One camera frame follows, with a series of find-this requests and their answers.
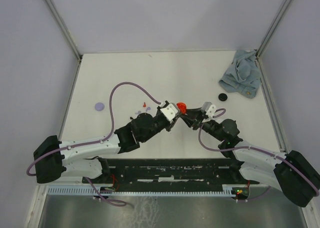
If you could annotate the left aluminium frame post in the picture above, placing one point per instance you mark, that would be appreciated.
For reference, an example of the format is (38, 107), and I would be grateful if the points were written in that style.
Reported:
(63, 28)

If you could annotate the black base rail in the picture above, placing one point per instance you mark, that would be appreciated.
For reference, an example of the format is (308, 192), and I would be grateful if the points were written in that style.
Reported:
(171, 175)

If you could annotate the right aluminium frame post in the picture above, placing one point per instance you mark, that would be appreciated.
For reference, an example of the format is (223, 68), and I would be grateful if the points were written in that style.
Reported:
(283, 9)

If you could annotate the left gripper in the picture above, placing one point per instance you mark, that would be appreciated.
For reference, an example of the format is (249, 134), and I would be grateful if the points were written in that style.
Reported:
(170, 125)

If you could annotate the blue denim cloth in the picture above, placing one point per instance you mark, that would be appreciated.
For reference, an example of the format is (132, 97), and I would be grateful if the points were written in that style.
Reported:
(242, 76)

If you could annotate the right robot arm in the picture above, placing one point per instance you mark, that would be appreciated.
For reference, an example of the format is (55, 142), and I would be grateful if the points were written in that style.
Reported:
(290, 173)

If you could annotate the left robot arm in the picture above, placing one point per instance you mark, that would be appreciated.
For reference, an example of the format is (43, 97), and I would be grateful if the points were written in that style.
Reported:
(54, 159)

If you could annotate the black earbud charging case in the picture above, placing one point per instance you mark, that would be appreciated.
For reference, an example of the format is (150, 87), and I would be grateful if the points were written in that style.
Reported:
(222, 97)

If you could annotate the aluminium frame post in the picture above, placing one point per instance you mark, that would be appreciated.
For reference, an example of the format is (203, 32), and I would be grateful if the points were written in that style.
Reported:
(63, 28)
(283, 9)

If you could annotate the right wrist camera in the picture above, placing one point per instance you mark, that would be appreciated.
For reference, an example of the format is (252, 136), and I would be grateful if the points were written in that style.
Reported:
(209, 109)

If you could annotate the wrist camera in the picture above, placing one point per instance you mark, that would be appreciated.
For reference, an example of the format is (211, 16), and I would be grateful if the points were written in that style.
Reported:
(170, 111)
(209, 109)

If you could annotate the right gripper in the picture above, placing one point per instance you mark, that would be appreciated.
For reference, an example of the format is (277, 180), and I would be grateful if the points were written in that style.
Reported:
(194, 124)

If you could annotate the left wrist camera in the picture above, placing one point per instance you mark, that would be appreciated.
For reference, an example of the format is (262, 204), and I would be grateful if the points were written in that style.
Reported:
(170, 111)

